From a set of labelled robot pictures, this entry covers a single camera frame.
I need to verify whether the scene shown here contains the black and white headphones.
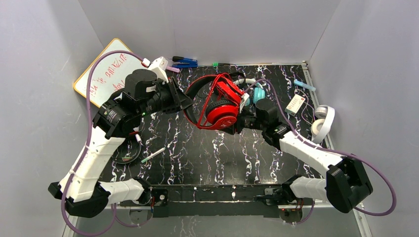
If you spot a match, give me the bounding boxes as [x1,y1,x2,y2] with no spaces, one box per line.
[111,131,143,164]

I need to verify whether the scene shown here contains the red headphones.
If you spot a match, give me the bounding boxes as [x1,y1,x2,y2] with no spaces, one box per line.
[184,73,246,130]

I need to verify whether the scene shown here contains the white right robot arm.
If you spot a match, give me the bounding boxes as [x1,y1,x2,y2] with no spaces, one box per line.
[235,99,373,213]

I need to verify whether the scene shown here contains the white beige headphones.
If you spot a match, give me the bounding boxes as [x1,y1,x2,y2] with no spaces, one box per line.
[311,105,335,144]

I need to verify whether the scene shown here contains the green capped marker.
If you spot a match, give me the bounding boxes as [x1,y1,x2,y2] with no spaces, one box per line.
[212,62,234,67]

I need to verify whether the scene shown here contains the white green capped pen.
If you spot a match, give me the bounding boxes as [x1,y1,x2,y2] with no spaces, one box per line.
[141,147,166,163]

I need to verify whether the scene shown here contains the pink marker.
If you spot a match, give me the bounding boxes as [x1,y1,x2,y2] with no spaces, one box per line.
[166,66,180,73]

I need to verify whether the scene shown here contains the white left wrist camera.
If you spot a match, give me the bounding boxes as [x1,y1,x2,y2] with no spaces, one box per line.
[148,56,169,83]

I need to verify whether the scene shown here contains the blue stapler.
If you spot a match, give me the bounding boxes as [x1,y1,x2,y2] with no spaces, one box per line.
[171,56,198,69]

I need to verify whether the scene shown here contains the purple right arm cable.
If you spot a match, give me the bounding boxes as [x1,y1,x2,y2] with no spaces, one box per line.
[244,78,397,217]

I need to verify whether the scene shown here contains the teal headphones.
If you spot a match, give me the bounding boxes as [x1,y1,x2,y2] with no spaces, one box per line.
[234,78,266,105]

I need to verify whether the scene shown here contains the yellow framed whiteboard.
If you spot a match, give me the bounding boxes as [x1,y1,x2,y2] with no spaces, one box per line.
[73,38,145,108]

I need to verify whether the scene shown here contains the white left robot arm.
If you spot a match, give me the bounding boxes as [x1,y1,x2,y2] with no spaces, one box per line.
[48,69,193,218]

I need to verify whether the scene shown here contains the light blue marker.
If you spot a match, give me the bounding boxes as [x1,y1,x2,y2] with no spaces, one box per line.
[294,79,316,92]

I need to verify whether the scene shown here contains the small white labelled box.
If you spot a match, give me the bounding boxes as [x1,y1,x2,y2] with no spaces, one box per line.
[285,94,306,116]

